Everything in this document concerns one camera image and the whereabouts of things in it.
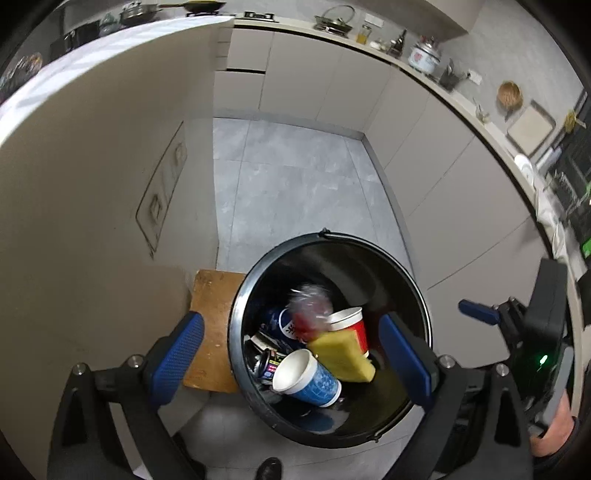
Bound red paper cup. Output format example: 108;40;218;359
325;307;370;358

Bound black yellow drink can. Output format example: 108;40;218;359
252;348;287;381

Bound pot with glass lid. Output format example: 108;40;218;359
119;2;160;26

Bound beige cutting board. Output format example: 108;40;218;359
507;100;557;157

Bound white bowl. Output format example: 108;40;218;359
513;154;536;183

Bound blue soda can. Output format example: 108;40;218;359
263;305;305;352

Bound yellow sponge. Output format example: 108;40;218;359
307;333;377;384

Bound beige upper cabinets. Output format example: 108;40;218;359
406;0;485;38

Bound black gas stove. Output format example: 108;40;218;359
187;11;278;24

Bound person's black shoe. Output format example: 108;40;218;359
254;457;282;480

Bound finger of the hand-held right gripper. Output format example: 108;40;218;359
458;299;502;326

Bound black frying pan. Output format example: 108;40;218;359
159;0;227;14

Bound blue white paper cup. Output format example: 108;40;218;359
271;348;342;408

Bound crumpled dark wrapper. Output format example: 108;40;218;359
2;52;43;90

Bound kitchen counter cabinets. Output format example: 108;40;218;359
215;16;591;333

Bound black microwave oven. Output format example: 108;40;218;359
48;21;100;61

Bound woven round basket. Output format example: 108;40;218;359
496;80;523;109

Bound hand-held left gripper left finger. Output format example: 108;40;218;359
46;311;206;480

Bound black utensil holder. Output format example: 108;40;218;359
438;62;465;90

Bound white rice cooker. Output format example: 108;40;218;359
409;38;444;75

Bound steel wok with lid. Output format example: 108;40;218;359
314;4;356;34

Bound person's right forearm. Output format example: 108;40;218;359
529;392;585;480

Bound black dish rack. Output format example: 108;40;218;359
545;134;591;259

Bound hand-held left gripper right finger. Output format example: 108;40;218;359
379;311;532;480

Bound black trash bin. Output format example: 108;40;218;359
228;227;435;449

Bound beige kitchen island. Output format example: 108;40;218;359
0;21;222;480

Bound wooden board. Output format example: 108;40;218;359
182;270;247;394

